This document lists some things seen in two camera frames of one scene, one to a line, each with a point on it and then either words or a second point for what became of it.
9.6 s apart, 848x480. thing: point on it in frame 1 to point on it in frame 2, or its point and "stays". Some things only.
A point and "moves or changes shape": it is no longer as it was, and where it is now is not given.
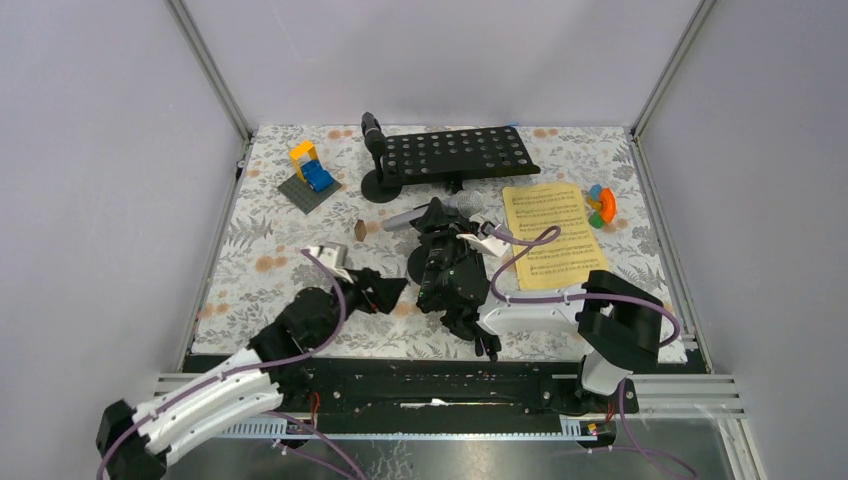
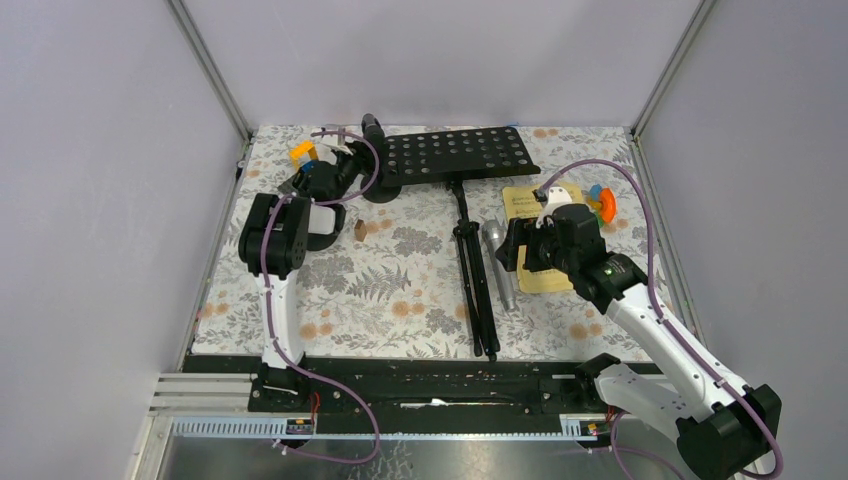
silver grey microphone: x=469 y=204 to x=493 y=233
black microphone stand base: x=379 y=192 stays
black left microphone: x=374 y=139 stays
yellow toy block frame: x=303 y=148 stays
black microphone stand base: x=417 y=265 to x=325 y=224
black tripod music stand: x=450 y=158 moves or changes shape
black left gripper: x=385 y=291 to x=363 y=157
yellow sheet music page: x=562 y=260 moves or changes shape
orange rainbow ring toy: x=603 y=202 stays
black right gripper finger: x=435 y=219 to x=507 y=254
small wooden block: x=360 y=230 stays
